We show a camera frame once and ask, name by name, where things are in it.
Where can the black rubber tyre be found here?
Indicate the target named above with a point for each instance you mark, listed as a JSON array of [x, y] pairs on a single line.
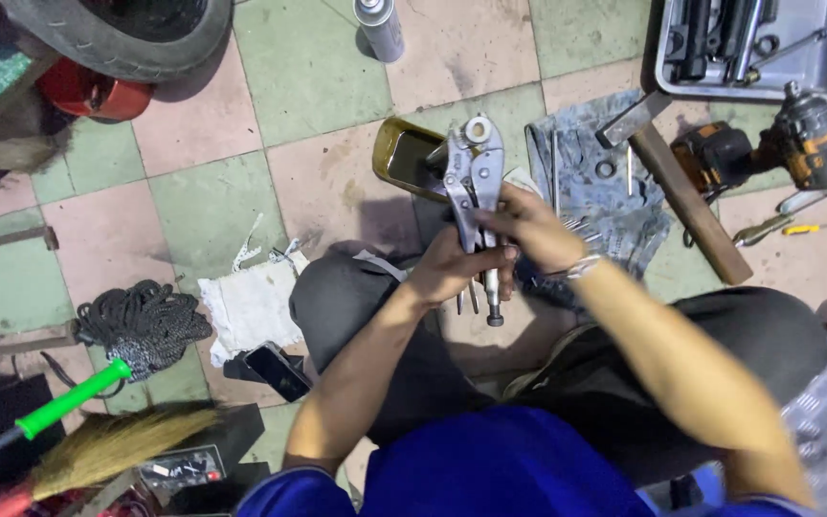
[[133, 54]]

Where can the silver locking pliers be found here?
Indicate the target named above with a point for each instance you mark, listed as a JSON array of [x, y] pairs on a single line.
[[472, 172]]

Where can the person's left hand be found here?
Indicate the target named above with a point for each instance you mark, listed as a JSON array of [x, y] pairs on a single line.
[[446, 269]]

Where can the gold oil pan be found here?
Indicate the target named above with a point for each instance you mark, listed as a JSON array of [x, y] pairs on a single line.
[[406, 154]]

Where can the grey work cloth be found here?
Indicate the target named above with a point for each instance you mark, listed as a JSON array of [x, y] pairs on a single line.
[[586, 194]]

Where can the person's right fingers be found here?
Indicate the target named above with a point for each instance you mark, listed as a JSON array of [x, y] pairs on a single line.
[[507, 208]]

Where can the person's left fingers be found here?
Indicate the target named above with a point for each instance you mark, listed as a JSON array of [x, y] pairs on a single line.
[[503, 255]]

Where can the metal tray of tools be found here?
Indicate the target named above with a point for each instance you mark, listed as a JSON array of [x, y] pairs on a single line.
[[815, 64]]

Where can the silver wristwatch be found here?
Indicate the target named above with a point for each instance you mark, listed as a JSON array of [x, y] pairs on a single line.
[[577, 268]]

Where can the person's right hand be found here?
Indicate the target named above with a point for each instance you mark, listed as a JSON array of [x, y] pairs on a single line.
[[539, 230]]

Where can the wooden stool frame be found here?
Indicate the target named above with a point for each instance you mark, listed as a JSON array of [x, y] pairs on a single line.
[[4, 240]]

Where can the silver wrench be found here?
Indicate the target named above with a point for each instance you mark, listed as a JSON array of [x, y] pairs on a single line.
[[815, 192]]

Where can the white gasket piece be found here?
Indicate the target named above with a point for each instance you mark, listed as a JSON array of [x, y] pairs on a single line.
[[247, 248]]

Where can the straw broom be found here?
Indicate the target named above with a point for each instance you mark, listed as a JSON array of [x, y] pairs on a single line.
[[119, 441]]

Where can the person's blue shirt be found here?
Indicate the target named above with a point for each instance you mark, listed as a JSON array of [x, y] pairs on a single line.
[[485, 467]]

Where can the black smartphone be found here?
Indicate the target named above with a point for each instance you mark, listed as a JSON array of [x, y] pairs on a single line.
[[277, 372]]

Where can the blue plastic stool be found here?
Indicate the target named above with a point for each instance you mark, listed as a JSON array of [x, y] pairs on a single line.
[[700, 488]]

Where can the short metal pin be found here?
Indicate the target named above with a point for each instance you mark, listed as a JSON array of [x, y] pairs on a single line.
[[629, 169]]

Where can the red metal container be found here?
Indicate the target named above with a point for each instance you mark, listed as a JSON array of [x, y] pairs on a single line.
[[90, 97]]

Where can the silver spray can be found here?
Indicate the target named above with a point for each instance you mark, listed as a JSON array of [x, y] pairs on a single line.
[[381, 32]]

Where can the person's dark trousers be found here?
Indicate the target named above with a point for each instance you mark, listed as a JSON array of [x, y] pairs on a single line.
[[729, 337]]

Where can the heap of metal bolts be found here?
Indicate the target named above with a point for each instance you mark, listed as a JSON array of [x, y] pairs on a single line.
[[578, 228]]

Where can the white rag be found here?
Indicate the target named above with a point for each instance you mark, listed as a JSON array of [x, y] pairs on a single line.
[[252, 309]]

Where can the black orange impact wrench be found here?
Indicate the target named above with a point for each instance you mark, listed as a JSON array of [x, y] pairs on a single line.
[[812, 143]]

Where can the thin metal rod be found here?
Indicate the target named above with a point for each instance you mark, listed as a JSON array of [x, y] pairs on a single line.
[[555, 172]]

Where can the black device with label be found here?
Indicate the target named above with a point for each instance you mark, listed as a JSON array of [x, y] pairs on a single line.
[[191, 467]]

